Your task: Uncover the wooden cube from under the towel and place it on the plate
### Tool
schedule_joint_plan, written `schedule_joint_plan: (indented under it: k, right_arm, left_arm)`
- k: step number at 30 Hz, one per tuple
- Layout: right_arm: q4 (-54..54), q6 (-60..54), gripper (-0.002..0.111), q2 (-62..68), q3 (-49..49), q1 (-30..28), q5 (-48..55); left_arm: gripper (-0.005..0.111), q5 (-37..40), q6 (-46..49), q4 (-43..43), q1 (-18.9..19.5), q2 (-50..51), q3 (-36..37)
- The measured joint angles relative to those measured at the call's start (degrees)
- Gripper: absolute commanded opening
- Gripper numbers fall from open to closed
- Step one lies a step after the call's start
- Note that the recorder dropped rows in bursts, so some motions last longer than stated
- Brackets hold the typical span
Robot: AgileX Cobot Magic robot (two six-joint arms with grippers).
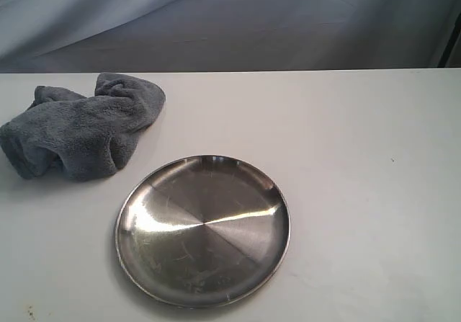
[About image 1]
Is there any grey fluffy towel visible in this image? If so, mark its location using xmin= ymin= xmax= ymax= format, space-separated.
xmin=1 ymin=73 xmax=166 ymax=181

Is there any round stainless steel plate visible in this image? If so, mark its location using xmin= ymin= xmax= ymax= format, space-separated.
xmin=115 ymin=155 xmax=291 ymax=308

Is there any grey backdrop cloth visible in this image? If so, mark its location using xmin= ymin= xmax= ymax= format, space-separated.
xmin=1 ymin=0 xmax=460 ymax=73

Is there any black vertical stand pole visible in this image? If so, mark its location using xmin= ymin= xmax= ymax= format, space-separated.
xmin=437 ymin=14 xmax=461 ymax=68

